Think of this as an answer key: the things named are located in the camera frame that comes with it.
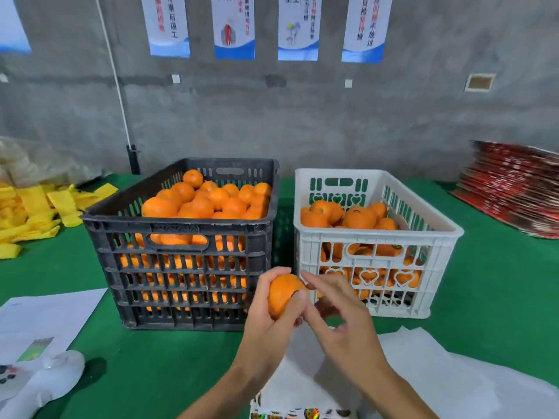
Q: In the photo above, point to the beige wall plate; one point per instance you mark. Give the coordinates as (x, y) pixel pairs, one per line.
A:
(479, 83)

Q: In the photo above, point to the white notice with blue border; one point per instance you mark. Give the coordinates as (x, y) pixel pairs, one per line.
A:
(13, 26)

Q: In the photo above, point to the white printed paper sheet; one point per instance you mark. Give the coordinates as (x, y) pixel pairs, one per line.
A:
(52, 318)

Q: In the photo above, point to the white handheld controller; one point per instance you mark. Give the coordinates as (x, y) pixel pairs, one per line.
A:
(52, 375)

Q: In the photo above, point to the white plastic crate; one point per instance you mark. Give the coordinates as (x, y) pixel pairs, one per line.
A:
(345, 173)

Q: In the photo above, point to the person's right hand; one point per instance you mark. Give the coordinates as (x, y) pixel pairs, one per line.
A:
(349, 340)

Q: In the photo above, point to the stack of red cardboard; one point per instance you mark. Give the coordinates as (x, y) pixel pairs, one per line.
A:
(511, 187)

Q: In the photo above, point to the pile of oranges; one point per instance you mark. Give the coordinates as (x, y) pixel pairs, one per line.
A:
(159, 207)

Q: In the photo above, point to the person's left hand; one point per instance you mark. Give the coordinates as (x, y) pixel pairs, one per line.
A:
(266, 340)

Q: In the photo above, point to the white pole with black base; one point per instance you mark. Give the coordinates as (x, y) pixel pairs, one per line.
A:
(113, 83)

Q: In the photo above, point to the beige woven sack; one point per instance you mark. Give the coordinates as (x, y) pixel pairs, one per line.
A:
(39, 161)

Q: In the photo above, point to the blue white wall poster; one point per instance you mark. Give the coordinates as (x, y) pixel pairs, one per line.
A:
(234, 26)
(300, 28)
(166, 26)
(367, 30)

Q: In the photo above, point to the black plastic crate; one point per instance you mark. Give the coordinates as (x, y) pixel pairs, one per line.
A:
(258, 235)

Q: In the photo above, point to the green felt table cover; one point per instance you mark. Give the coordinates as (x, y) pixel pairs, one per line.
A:
(507, 292)

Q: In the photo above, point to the white backing sheet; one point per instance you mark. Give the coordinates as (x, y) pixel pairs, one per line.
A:
(472, 384)

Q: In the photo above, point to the heap of labelled oranges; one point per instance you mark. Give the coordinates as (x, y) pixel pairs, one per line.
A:
(360, 218)

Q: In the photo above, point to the single orange fruit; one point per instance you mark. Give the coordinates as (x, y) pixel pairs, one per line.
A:
(285, 296)

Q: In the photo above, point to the pile of yellow bags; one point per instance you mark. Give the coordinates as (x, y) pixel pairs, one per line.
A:
(31, 213)

